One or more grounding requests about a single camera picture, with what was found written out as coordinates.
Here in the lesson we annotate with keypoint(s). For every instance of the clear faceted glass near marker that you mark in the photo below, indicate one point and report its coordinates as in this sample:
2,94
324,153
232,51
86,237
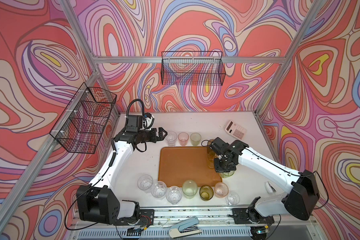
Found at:
171,138

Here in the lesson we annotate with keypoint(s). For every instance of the blue grey stapler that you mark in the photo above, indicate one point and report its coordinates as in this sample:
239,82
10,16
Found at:
185,228

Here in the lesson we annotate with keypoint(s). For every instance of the bright green faceted glass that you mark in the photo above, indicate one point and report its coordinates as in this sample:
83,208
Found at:
226,174

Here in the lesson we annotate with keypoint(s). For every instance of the olive glass front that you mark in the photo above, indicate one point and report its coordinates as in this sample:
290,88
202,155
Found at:
206,192

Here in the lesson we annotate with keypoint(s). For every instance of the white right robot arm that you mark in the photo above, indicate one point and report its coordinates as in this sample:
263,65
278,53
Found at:
300,190

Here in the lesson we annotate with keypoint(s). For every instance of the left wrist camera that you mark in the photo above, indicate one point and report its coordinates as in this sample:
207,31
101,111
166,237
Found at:
134,123

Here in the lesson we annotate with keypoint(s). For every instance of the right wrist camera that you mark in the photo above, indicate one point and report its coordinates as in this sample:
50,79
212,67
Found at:
219,146

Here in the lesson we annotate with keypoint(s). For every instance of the small clear glass front right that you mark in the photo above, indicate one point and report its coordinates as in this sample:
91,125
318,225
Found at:
232,199

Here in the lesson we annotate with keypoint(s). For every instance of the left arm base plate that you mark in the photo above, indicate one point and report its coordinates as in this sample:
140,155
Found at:
141,219

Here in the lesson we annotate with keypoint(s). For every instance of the black wire basket wall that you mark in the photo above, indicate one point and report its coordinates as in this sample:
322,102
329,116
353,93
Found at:
84,120
192,68

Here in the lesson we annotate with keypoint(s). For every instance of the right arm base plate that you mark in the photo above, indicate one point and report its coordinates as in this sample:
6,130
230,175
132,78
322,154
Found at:
245,216

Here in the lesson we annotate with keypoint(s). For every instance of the pink textured glass front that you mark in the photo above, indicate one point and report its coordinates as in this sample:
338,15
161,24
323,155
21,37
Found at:
221,190

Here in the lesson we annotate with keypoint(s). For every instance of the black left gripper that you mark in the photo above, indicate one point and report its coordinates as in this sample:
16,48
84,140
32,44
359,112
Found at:
155,138

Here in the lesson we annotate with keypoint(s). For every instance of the pale green glass front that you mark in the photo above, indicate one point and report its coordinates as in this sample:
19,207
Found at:
189,188

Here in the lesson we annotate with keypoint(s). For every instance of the yellow faceted glass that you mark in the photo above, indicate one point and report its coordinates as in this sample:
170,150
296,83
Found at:
210,160

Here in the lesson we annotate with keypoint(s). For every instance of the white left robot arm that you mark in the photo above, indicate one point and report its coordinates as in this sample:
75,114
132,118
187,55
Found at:
97,201

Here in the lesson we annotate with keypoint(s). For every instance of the black wire basket back wall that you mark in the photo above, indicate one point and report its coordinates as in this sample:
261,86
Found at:
192,68

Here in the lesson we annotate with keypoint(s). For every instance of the olive brown textured glass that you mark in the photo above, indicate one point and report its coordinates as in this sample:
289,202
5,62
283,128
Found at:
209,143

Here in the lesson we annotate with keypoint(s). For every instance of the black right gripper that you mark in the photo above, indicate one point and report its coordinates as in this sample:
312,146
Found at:
219,169

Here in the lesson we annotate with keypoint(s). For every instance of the pink calculator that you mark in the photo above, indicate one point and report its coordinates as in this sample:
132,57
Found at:
235,130

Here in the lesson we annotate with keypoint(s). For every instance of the orange brown plastic tray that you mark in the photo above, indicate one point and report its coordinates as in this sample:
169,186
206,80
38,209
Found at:
179,164

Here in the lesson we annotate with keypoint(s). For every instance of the black wire basket left wall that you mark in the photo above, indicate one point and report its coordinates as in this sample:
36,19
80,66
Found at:
84,120

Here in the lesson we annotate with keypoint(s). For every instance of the pale green textured glass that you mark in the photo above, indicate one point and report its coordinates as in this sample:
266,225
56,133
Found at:
195,139

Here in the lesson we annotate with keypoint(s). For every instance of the pink ribbed glass top row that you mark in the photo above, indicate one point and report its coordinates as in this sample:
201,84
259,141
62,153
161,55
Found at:
183,138

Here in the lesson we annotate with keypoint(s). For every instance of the clear glass front far left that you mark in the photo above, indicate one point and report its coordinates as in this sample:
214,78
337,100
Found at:
145,183

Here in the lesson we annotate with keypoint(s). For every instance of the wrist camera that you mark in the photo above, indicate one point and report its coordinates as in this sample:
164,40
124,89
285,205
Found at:
134,123
219,146

